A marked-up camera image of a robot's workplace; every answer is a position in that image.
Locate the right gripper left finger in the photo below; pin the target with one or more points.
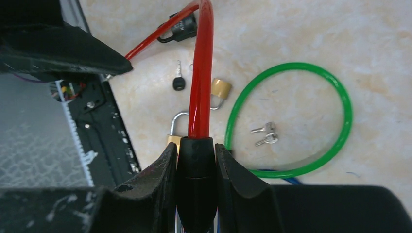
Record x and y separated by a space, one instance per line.
143 204

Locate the small brass padlock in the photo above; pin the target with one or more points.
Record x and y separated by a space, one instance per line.
220 89

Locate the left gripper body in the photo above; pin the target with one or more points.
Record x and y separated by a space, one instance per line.
30 15

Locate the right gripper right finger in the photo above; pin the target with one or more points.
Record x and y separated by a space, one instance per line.
247 204

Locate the red cable lock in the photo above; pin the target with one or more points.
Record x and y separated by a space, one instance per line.
196 173

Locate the green lock key pair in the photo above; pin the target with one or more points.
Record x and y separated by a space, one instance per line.
269 129

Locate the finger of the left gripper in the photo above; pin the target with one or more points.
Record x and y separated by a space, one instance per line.
66 49

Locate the green cable lock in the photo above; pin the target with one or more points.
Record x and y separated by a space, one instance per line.
347 120

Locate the black-headed key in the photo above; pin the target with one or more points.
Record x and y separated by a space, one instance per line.
179 82

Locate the black cable lock head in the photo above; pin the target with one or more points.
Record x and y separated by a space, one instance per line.
184 29

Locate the large brass padlock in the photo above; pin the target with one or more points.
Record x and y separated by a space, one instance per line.
173 136

